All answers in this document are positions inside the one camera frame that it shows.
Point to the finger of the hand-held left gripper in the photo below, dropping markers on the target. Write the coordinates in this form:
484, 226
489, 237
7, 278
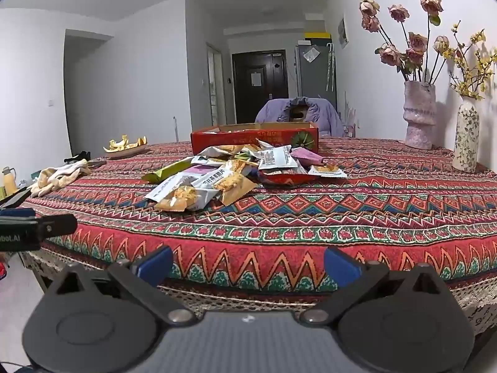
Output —
15, 200
58, 225

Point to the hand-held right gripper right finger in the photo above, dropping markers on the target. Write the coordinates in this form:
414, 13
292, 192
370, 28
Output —
341, 265

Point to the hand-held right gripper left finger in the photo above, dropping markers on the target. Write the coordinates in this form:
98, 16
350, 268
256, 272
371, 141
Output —
155, 265

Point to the pile of snack packets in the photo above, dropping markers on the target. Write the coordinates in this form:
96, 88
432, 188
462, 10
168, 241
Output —
225, 180

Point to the red cardboard box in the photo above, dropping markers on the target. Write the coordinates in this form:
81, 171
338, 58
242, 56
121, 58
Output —
248, 136

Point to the yellow bottle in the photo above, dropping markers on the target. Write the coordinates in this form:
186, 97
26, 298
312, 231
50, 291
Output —
9, 182

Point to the patterned red tablecloth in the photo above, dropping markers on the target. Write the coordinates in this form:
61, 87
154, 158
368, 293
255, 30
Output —
349, 217

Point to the beige cloth gloves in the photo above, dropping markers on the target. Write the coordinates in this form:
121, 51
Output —
58, 175

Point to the dark notebook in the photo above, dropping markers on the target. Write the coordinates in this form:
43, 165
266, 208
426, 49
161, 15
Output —
97, 162

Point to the plate of fruit peels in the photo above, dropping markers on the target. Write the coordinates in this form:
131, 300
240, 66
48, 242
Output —
124, 148

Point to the white mop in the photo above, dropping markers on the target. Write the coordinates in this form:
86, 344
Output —
175, 128

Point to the purple puffer jacket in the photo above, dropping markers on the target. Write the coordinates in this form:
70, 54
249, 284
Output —
326, 114

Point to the wooden chair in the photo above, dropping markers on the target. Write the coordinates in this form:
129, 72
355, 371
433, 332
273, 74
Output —
298, 114

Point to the pink ceramic vase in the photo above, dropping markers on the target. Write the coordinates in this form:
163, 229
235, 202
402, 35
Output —
419, 116

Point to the floral white vase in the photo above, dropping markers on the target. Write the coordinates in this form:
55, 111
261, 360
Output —
466, 140

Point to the grey refrigerator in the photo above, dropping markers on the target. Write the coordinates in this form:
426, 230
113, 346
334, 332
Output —
314, 77

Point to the glass interior door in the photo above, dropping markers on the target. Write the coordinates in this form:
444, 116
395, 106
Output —
215, 85

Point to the dark entrance door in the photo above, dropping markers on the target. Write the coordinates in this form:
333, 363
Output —
271, 85

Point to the white door notice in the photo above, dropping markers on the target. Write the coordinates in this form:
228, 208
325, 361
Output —
256, 79

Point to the clear plastic bag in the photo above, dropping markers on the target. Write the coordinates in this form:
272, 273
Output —
311, 54

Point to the yellow flower branches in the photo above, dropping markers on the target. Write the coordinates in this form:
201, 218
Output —
471, 83

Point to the yellow box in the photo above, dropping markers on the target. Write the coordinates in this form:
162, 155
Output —
316, 38

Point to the dried pink roses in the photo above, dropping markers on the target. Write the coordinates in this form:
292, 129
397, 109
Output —
417, 40

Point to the wall poster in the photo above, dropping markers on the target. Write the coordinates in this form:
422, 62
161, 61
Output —
342, 33

